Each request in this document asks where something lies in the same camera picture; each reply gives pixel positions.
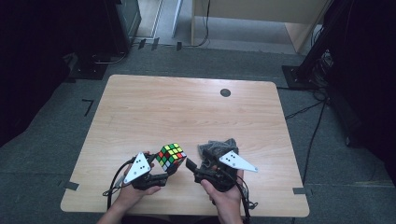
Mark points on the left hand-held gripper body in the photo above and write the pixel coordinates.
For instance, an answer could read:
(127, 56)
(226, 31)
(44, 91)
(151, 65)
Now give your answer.
(138, 168)

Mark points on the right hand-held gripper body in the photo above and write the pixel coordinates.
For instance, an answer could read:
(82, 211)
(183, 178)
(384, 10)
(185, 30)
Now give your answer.
(236, 161)

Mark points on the grey fluffy cloth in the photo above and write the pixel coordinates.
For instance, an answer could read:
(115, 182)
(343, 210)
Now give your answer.
(221, 146)

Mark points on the multicoloured puzzle cube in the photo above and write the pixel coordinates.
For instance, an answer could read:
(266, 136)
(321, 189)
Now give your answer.
(170, 157)

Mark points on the person's left hand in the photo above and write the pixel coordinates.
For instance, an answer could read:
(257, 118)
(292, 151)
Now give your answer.
(132, 197)

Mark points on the person's right hand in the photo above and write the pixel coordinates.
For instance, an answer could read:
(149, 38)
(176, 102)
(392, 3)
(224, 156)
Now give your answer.
(227, 200)

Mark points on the person's dark clothing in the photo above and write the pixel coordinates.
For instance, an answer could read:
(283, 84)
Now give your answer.
(174, 221)

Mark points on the dark round table grommet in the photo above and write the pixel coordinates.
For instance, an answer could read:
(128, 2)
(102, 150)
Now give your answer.
(225, 92)

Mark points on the grey tape piece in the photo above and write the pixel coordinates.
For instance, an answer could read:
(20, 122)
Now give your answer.
(301, 191)
(71, 186)

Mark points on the angled black tape mark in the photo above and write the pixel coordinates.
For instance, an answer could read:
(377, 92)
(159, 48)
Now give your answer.
(89, 105)

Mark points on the black flat stand base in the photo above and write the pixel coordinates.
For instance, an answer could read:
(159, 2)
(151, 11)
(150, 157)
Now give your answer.
(88, 71)

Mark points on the short black tape strip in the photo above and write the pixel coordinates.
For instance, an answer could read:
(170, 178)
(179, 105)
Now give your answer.
(179, 46)
(141, 43)
(155, 44)

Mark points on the black metal stand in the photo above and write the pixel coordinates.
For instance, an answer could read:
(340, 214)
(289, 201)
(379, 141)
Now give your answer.
(314, 49)

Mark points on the black cabinet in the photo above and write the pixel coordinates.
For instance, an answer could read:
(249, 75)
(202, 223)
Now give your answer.
(124, 25)

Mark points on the white upright board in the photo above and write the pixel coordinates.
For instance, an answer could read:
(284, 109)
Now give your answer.
(176, 18)

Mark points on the dark curtain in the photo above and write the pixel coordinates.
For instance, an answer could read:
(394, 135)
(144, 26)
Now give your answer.
(370, 77)
(37, 62)

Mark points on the light wooden desk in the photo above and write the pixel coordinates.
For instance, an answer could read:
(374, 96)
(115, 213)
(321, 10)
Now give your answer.
(261, 11)

